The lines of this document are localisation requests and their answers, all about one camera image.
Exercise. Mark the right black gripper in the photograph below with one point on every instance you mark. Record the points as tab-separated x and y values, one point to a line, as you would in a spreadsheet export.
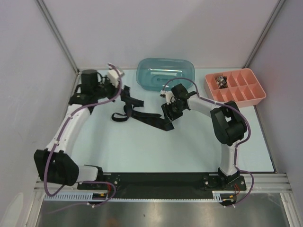
166	109

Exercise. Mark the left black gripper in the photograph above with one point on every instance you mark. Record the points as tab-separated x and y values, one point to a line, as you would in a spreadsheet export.
115	90

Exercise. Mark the dark striped necktie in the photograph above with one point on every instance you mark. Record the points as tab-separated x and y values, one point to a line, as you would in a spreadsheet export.
151	119

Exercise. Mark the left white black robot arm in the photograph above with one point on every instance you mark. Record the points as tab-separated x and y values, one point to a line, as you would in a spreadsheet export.
54	163

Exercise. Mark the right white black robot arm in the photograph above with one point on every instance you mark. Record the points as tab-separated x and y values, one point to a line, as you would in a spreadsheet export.
228	124

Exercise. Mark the teal transparent plastic tub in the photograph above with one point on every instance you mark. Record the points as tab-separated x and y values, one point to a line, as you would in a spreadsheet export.
155	73

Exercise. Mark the rolled tie in tray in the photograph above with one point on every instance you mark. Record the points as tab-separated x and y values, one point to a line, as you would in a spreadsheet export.
221	82

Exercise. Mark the pink compartment organizer tray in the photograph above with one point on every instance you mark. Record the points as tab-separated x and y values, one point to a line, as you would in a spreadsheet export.
243	88

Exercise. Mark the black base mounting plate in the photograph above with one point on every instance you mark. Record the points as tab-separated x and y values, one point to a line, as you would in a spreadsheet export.
165	186

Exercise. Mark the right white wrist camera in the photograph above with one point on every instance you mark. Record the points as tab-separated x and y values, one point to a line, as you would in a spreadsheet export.
169	97

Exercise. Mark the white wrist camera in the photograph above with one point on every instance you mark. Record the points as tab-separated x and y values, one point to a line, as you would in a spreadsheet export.
114	76
169	97

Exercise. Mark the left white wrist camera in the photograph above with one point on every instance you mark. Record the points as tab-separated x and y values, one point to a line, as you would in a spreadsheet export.
114	76

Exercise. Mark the white slotted cable duct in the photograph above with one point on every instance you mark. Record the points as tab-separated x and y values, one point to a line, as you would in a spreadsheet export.
96	197

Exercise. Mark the aluminium extrusion rail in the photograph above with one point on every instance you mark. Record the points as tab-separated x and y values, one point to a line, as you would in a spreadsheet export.
263	182

